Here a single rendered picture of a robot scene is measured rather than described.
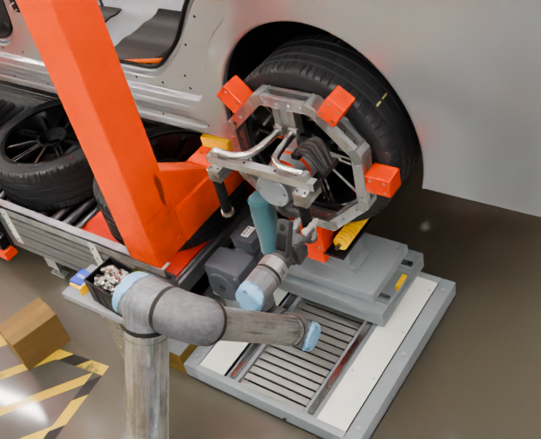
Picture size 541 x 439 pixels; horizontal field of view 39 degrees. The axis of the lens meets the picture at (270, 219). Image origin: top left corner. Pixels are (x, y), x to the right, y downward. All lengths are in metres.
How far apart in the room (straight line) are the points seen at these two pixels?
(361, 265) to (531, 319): 0.70
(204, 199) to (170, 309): 1.22
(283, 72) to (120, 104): 0.53
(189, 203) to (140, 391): 1.09
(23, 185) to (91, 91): 1.39
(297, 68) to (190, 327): 1.03
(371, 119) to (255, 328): 0.81
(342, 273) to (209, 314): 1.34
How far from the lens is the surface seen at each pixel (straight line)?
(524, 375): 2.98
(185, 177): 2.83
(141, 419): 2.00
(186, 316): 1.75
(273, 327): 2.04
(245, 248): 3.00
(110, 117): 2.47
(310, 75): 2.42
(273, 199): 2.51
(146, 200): 2.68
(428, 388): 2.94
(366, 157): 2.41
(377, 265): 3.05
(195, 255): 3.22
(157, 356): 1.89
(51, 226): 3.48
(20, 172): 3.69
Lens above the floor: 2.42
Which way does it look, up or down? 41 degrees down
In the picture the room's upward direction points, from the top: 15 degrees counter-clockwise
